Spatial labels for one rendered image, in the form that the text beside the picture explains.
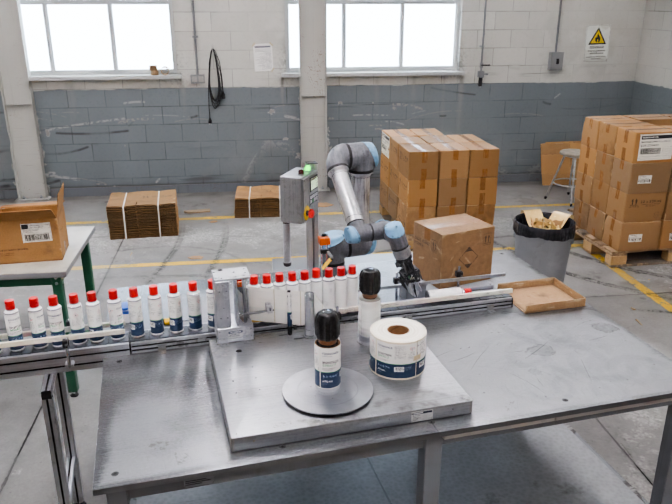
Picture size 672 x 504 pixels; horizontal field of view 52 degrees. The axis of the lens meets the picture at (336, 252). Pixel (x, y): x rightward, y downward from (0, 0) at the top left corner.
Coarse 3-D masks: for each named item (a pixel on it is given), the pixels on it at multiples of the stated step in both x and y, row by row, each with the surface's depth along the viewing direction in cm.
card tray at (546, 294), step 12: (504, 288) 327; (516, 288) 329; (528, 288) 329; (540, 288) 329; (552, 288) 329; (564, 288) 325; (516, 300) 316; (528, 300) 316; (540, 300) 316; (552, 300) 316; (564, 300) 307; (576, 300) 309; (528, 312) 304
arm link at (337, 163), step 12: (336, 156) 302; (348, 156) 304; (336, 168) 300; (348, 168) 303; (336, 180) 299; (348, 180) 299; (336, 192) 299; (348, 192) 296; (348, 204) 293; (348, 216) 292; (360, 216) 292; (348, 228) 288; (360, 228) 289; (372, 228) 290; (348, 240) 289; (360, 240) 289; (372, 240) 293
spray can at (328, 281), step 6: (330, 270) 284; (330, 276) 285; (324, 282) 285; (330, 282) 284; (324, 288) 286; (330, 288) 285; (324, 294) 287; (330, 294) 286; (324, 300) 288; (330, 300) 287; (330, 306) 288
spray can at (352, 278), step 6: (348, 270) 289; (354, 270) 288; (348, 276) 288; (354, 276) 288; (348, 282) 289; (354, 282) 288; (348, 288) 290; (354, 288) 289; (348, 294) 291; (354, 294) 290; (348, 300) 292; (354, 300) 291; (348, 306) 293
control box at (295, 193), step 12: (300, 168) 284; (288, 180) 271; (300, 180) 269; (288, 192) 272; (300, 192) 271; (312, 192) 280; (288, 204) 274; (300, 204) 272; (312, 204) 281; (288, 216) 276; (300, 216) 274
